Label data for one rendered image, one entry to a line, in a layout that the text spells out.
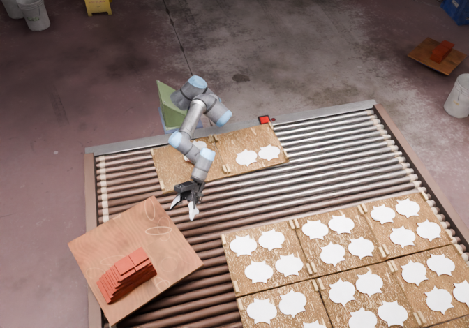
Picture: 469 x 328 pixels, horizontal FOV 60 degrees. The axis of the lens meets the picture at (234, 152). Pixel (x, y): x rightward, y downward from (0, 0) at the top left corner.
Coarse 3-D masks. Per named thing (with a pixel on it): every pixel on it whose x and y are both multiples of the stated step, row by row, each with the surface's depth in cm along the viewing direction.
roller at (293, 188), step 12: (384, 168) 257; (396, 168) 258; (408, 168) 261; (324, 180) 250; (336, 180) 251; (348, 180) 253; (264, 192) 243; (276, 192) 244; (288, 192) 246; (204, 204) 236; (216, 204) 237; (228, 204) 239
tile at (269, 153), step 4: (260, 148) 262; (264, 148) 262; (268, 148) 262; (272, 148) 262; (276, 148) 262; (260, 152) 260; (264, 152) 260; (268, 152) 260; (272, 152) 260; (276, 152) 260; (260, 156) 257; (264, 156) 258; (268, 156) 258; (272, 156) 258; (276, 156) 258; (268, 160) 256
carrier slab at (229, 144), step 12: (228, 132) 271; (240, 132) 272; (252, 132) 272; (264, 132) 272; (216, 144) 264; (228, 144) 264; (240, 144) 264; (252, 144) 265; (264, 144) 265; (276, 144) 265; (228, 156) 258; (240, 168) 252; (252, 168) 252
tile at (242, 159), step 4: (244, 152) 259; (248, 152) 259; (252, 152) 260; (240, 156) 257; (244, 156) 257; (248, 156) 257; (252, 156) 257; (256, 156) 257; (236, 160) 255; (240, 160) 255; (244, 160) 255; (248, 160) 255; (252, 160) 255; (240, 164) 253; (244, 164) 253; (248, 164) 253
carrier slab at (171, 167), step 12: (156, 156) 256; (168, 156) 256; (180, 156) 257; (216, 156) 258; (156, 168) 250; (168, 168) 250; (180, 168) 251; (192, 168) 251; (216, 168) 251; (168, 180) 245; (180, 180) 245; (192, 180) 245; (204, 180) 245; (168, 192) 240
